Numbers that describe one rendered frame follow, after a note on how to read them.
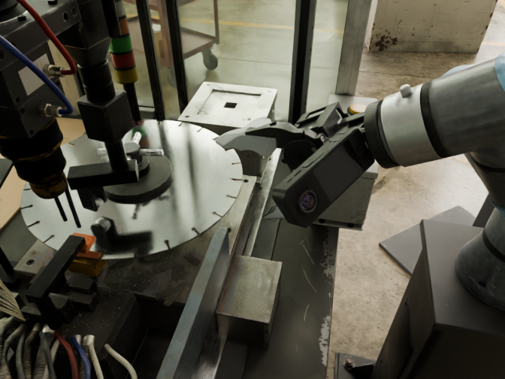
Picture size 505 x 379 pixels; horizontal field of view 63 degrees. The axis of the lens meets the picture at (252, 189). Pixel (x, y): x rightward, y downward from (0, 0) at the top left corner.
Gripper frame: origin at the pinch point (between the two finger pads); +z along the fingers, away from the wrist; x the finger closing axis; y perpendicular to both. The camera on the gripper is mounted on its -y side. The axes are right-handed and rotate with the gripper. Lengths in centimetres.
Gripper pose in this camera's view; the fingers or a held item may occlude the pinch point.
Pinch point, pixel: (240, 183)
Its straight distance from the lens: 53.6
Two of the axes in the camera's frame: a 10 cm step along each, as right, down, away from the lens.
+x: -5.0, -7.9, -3.6
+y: 4.3, -5.9, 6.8
